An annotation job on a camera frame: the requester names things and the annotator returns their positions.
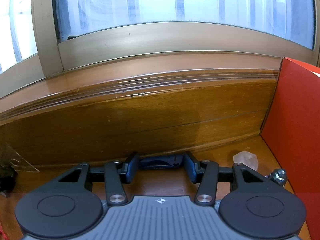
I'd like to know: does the clear plastic lump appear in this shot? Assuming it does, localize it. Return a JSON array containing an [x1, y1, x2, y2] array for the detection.
[[233, 152, 258, 171]]

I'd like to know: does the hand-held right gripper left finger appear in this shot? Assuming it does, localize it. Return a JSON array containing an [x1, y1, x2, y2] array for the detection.
[[45, 151, 140, 205]]

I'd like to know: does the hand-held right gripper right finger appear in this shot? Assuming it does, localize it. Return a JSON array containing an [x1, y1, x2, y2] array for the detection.
[[183, 151, 277, 205]]

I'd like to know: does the large red cardboard box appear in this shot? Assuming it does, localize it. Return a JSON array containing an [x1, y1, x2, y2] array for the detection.
[[259, 57, 320, 240]]

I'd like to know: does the blue utility knife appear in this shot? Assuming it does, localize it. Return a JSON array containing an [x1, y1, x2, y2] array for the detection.
[[139, 155, 187, 171]]

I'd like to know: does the small purple black gadget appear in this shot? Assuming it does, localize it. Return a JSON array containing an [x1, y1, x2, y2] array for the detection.
[[268, 168, 287, 187]]

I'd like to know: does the wooden desktop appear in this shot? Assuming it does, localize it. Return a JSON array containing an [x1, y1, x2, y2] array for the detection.
[[0, 136, 299, 240]]

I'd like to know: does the dark transparent plastic cover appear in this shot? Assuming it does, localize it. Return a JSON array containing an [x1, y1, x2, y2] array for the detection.
[[0, 142, 40, 197]]

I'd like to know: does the metal framed window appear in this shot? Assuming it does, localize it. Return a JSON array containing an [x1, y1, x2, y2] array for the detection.
[[0, 0, 320, 80]]

